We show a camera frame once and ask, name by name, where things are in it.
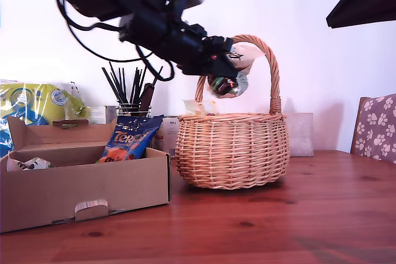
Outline yellow-green wrapped bottle pack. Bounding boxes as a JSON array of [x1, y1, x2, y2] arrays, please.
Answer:
[[0, 79, 90, 158]]

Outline white carton with label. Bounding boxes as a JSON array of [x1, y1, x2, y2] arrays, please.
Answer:
[[88, 105, 118, 125]]

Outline woven wicker basket with handle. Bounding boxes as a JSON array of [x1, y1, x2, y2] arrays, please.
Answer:
[[175, 34, 291, 190]]

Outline blue Terry's chocolate bag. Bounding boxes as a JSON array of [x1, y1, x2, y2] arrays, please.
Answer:
[[95, 114, 165, 164]]

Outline small white black-print bag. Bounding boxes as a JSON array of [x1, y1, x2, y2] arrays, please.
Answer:
[[6, 156, 55, 172]]

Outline pale grey pouch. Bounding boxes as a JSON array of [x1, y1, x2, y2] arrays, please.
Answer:
[[283, 112, 315, 158]]

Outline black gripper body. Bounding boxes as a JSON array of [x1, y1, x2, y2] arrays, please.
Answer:
[[156, 18, 207, 66]]

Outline brown wooden utensil handle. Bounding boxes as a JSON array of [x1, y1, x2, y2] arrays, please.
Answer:
[[140, 83, 155, 112]]

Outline wooden chair frame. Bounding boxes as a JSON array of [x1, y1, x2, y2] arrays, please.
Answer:
[[350, 96, 371, 155]]

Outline red yellow Maltesers bunnies bag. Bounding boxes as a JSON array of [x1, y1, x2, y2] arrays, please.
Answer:
[[182, 98, 220, 116]]

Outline tin can with white label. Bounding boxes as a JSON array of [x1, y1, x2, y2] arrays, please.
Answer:
[[154, 116, 179, 156]]

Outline thick black cable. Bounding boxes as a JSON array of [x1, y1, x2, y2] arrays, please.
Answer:
[[54, 0, 155, 62]]

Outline brown cardboard box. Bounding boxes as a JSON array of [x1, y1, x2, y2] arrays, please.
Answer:
[[0, 115, 173, 234]]

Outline white green chocolate egg bag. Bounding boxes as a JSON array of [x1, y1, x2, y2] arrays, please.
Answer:
[[207, 43, 264, 100]]

